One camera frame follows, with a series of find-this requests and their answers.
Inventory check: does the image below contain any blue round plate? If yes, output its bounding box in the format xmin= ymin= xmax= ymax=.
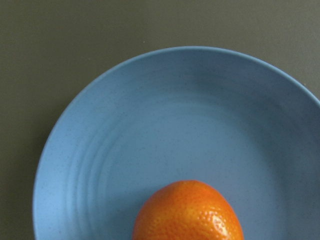
xmin=33 ymin=46 xmax=320 ymax=240

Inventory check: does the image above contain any orange mandarin fruit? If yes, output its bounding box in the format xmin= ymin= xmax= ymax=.
xmin=132 ymin=180 xmax=244 ymax=240

